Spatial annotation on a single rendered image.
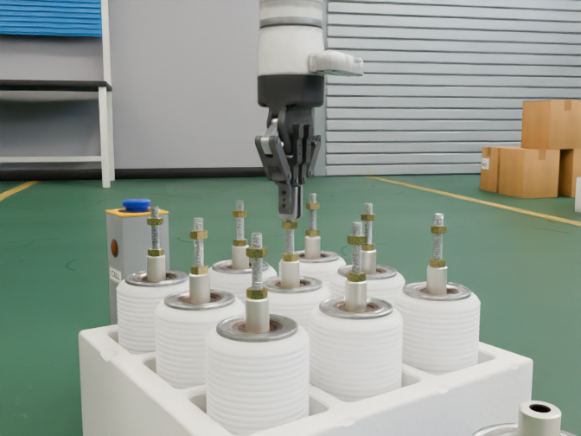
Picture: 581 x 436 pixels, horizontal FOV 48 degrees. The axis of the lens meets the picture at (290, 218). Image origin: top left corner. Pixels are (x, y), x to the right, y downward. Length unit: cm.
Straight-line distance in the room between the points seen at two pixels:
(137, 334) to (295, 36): 38
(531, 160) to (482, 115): 209
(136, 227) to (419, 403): 48
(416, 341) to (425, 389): 7
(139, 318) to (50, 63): 498
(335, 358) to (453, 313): 14
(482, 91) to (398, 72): 83
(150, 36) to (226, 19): 66
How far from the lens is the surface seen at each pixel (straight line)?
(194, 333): 66
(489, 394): 73
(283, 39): 71
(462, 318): 72
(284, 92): 70
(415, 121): 598
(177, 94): 562
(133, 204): 95
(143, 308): 77
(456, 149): 615
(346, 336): 63
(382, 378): 65
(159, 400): 64
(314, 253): 91
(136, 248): 94
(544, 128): 433
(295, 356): 58
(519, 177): 426
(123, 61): 564
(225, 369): 58
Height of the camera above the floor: 44
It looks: 8 degrees down
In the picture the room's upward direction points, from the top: straight up
